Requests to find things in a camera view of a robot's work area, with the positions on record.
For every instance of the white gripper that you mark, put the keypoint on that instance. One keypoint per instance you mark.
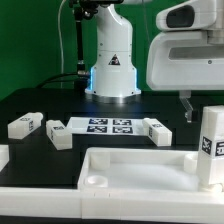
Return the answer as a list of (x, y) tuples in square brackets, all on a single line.
[(182, 61)]

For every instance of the white desk top tray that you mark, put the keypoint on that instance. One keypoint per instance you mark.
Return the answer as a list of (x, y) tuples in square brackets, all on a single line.
[(144, 170)]

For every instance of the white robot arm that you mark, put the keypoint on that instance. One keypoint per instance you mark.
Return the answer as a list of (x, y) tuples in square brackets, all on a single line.
[(113, 78)]

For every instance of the white marker sheet with tags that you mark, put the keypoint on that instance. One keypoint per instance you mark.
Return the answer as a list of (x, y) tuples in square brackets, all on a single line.
[(105, 126)]

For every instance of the white left wall block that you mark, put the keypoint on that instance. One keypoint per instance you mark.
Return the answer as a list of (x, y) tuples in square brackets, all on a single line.
[(4, 156)]

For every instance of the white front wall fence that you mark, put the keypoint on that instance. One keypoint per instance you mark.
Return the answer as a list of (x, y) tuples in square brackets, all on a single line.
[(133, 205)]

